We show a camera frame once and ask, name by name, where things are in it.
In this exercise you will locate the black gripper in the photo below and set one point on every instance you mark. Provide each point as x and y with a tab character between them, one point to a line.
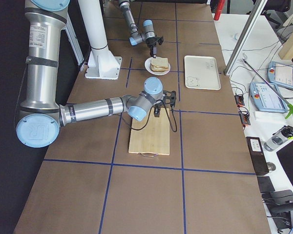
157	105
151	44

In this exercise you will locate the brown bread slice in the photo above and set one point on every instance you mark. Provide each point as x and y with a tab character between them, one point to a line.
159	63

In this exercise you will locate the white round plate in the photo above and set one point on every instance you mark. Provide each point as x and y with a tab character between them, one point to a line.
148	68

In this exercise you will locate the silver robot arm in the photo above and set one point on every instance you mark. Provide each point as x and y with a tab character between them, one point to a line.
148	35
40	116

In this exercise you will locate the toast with fried egg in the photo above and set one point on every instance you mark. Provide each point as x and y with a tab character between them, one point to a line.
156	70

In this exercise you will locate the wooden cutting board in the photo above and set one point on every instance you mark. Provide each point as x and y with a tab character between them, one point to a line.
150	137

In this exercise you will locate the cream bear tray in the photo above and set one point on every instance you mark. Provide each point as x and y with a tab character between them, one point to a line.
201	72

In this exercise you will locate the red cylinder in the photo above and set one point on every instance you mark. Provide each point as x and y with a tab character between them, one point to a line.
220	6

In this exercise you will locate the orange black connector block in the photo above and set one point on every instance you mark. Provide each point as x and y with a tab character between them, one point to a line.
242	110

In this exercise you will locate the blue teach pendant near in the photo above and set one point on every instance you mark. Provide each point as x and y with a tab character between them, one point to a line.
265	99

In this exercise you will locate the blue teach pendant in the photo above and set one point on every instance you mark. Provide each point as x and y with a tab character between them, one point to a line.
280	74
265	99

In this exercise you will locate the black power strip box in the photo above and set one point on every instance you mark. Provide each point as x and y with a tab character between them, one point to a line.
257	156

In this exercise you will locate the blue teach pendant far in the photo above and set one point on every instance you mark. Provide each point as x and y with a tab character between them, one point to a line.
280	74

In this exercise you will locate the clear water bottle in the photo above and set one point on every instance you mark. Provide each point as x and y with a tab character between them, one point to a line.
279	138

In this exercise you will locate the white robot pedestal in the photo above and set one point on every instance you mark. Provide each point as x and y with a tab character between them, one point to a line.
102	64

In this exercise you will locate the aluminium frame post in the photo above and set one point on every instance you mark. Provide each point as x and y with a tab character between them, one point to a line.
254	15

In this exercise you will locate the green handled grabber tool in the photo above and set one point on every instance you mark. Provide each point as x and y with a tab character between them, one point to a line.
290	106

